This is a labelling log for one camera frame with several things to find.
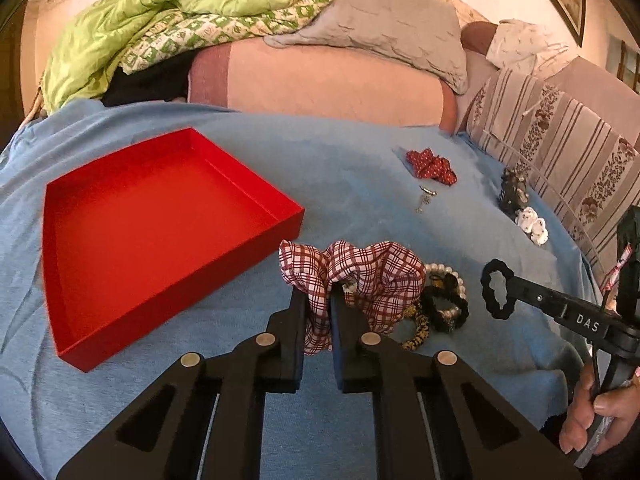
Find black fuzzy hair tie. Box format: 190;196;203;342
421;271;471;335

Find red polka dot bow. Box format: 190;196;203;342
406;148;458;186

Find pink bolster cushion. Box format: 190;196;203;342
188;39;458;133

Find black scalloped hair tie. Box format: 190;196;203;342
479;258;519;322

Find grey pillow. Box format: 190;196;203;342
265;0;469;94

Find green quilted comforter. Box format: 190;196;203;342
40;0;333;113

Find red plaid scrunchie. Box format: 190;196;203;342
278;240;426;356

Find small silver key charm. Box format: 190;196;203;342
416;185;437;214

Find white patterned cloth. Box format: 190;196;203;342
486;20;577;79

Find blue bed blanket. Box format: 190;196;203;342
1;101;593;479

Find striped floral pillow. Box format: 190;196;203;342
466;70;639;281

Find leopard print hair tie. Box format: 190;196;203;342
399;301;432;354

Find black garment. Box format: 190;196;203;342
100;50;198;107

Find white pearl bracelet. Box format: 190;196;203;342
423;262;468;322

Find person's right hand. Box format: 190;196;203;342
559;362;640;455

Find white flower hair clip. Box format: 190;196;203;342
515;207;549;246

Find red tray box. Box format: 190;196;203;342
42;128;304;372

